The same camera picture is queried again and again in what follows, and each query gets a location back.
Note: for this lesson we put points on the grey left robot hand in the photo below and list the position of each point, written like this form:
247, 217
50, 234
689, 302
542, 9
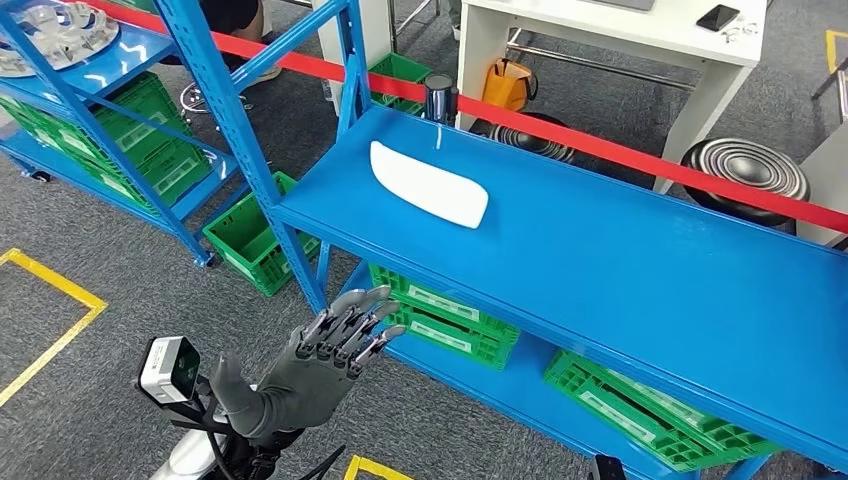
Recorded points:
305, 391

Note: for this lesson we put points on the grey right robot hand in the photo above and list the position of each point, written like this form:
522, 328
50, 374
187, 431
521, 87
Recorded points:
606, 470

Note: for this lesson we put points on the white curved plastic part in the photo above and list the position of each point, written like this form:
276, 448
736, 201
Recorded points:
430, 189

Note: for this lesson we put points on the blue metal shelf rack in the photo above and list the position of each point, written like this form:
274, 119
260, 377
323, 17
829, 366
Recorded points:
132, 60
596, 265

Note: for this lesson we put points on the yellow floor tape square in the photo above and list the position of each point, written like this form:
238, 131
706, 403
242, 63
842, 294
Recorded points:
371, 469
66, 291

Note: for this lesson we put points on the empty green plastic crate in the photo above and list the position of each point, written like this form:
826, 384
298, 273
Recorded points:
252, 245

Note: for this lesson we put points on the chrome chair base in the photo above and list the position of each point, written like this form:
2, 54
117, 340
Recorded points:
195, 99

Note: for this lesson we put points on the red barrier belt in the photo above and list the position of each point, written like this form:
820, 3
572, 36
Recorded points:
596, 149

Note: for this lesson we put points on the black striped round stool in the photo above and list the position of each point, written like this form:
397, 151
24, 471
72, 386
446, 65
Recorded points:
530, 142
745, 172

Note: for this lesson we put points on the orange bag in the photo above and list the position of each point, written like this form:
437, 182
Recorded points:
507, 86

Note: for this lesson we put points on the person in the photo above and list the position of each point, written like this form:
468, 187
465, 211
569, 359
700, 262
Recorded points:
228, 13

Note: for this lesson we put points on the silver wheel cover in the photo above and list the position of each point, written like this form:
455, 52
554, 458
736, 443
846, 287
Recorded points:
53, 33

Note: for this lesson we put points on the black smartphone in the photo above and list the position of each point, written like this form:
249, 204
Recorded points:
717, 17

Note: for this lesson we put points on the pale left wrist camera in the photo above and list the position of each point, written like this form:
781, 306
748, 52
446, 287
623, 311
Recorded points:
166, 371

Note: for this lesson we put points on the chrome barrier post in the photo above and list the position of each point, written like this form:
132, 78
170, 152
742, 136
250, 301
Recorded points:
440, 99

